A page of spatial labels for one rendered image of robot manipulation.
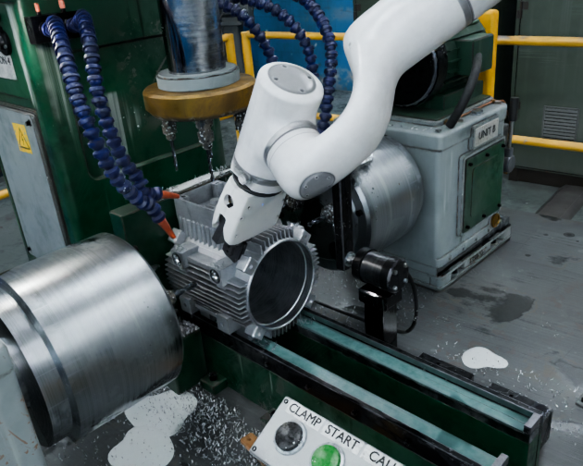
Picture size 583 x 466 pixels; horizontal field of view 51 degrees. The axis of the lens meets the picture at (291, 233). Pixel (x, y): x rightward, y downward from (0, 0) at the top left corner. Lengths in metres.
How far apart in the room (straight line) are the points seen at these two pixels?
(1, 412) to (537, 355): 0.90
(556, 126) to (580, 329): 2.83
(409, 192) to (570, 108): 2.86
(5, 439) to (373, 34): 0.62
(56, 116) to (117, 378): 0.46
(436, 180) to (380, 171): 0.16
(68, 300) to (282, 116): 0.35
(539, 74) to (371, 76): 3.33
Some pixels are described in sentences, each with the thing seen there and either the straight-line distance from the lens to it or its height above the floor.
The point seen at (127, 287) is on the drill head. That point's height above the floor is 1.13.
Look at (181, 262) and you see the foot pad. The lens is 1.03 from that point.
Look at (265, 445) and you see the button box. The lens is 0.66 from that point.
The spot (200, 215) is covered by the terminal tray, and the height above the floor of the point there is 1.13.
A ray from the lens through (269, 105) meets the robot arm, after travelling 0.73.
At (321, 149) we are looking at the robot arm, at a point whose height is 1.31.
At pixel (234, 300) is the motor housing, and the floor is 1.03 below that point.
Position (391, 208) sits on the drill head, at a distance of 1.16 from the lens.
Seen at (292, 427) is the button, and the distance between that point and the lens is 0.65.
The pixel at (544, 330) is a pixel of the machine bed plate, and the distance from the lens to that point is 1.30.
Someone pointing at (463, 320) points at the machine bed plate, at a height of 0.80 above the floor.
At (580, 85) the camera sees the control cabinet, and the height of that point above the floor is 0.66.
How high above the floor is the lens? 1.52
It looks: 25 degrees down
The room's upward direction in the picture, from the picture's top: 5 degrees counter-clockwise
